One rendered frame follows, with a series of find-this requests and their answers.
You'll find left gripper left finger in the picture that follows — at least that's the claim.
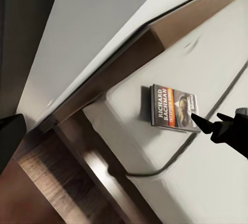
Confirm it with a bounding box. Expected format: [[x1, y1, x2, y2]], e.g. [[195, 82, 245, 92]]
[[0, 113, 27, 176]]

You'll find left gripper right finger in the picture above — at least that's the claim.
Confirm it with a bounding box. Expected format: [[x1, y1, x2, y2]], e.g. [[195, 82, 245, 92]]
[[231, 113, 248, 155]]

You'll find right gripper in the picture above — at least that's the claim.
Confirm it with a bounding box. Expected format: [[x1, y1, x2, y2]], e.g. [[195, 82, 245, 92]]
[[191, 113, 248, 158]]

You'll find hardback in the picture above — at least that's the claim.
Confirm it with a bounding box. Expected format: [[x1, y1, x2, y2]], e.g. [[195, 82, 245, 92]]
[[150, 84, 201, 134]]

